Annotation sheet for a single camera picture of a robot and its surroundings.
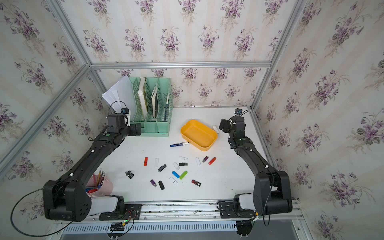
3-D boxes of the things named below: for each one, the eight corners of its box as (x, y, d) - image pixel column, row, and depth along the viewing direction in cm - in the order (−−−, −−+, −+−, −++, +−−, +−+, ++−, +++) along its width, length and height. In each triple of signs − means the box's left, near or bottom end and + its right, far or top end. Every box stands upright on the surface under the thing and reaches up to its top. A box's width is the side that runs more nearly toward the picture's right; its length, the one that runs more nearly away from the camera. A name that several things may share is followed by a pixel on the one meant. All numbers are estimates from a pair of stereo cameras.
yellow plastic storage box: (177, 135, 105) (176, 130, 101) (195, 119, 115) (196, 114, 111) (204, 156, 95) (204, 151, 91) (221, 136, 105) (223, 131, 101)
